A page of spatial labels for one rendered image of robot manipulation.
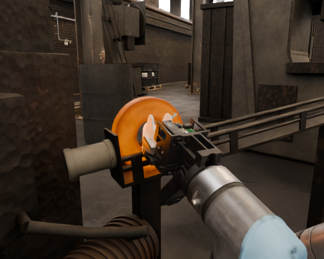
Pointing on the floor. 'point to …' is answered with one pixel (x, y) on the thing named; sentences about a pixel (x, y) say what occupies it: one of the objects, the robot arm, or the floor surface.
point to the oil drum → (103, 96)
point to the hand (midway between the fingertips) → (149, 130)
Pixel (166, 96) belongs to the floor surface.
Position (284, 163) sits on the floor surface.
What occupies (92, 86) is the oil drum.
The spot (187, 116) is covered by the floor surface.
